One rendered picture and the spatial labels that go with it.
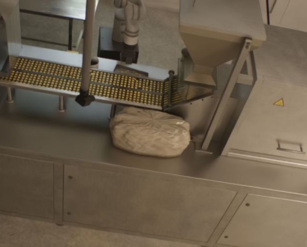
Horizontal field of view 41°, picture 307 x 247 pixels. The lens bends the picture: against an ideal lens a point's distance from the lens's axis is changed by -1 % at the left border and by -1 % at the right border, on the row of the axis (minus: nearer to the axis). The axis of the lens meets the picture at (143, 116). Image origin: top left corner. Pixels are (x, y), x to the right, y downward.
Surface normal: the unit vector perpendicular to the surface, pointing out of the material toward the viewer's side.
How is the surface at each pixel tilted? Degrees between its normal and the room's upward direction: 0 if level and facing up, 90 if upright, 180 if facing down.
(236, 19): 0
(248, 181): 0
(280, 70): 0
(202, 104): 90
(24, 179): 90
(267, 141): 90
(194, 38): 114
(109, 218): 90
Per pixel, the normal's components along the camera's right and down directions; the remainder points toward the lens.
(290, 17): -0.08, 0.73
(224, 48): -0.14, 0.94
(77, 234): 0.15, -0.66
